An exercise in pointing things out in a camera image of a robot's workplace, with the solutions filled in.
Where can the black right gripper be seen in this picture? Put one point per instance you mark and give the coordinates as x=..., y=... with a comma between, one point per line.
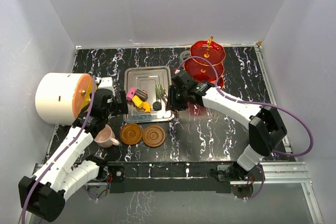
x=172, y=104

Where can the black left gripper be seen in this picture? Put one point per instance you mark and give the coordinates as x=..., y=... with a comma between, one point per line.
x=120, y=108

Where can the green striped macaron cake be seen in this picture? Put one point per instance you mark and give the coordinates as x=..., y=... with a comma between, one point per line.
x=160, y=91

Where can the red three-tier cake stand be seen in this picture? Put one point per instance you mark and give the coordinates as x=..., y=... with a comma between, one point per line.
x=206, y=62

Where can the silver metal serving tongs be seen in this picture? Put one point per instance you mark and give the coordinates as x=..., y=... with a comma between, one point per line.
x=165, y=100

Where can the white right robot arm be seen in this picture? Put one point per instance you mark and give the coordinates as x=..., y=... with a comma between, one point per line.
x=265, y=126

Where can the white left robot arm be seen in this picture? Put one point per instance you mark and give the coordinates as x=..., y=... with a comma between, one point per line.
x=45, y=193

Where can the yellow orange cake piece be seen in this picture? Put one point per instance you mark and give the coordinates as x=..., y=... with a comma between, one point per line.
x=137, y=102

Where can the pink square cake block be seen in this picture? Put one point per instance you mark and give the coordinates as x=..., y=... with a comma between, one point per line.
x=130, y=93

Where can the brown wooden coaster left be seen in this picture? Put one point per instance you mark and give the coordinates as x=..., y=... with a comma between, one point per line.
x=131, y=134

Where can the brown wooden coaster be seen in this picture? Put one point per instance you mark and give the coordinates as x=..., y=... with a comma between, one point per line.
x=131, y=134
x=154, y=136

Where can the orange fish shaped pastry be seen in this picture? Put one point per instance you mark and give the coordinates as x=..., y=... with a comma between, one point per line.
x=146, y=107

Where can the brown chocolate layered cake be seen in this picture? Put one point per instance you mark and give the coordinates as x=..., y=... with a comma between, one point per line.
x=141, y=94

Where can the dark chocolate cookie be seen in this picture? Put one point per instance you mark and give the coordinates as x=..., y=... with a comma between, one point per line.
x=157, y=106

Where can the pink ceramic cup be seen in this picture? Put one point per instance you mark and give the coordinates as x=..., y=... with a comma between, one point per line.
x=106, y=138

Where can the clear tape roll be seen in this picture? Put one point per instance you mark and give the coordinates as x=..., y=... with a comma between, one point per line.
x=184, y=55

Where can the silver metal tray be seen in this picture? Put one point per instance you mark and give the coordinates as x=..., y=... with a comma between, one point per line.
x=146, y=78

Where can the brown wooden coaster right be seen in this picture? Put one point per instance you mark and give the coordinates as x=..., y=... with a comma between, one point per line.
x=154, y=136

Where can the white cylindrical drum container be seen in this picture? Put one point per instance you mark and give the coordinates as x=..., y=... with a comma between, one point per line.
x=61, y=96

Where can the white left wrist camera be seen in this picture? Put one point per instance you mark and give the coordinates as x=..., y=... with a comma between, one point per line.
x=105, y=83

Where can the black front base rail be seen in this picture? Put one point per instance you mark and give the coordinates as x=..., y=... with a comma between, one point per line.
x=126, y=177

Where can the aluminium frame rail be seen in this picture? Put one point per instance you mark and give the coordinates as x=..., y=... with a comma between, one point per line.
x=281, y=172

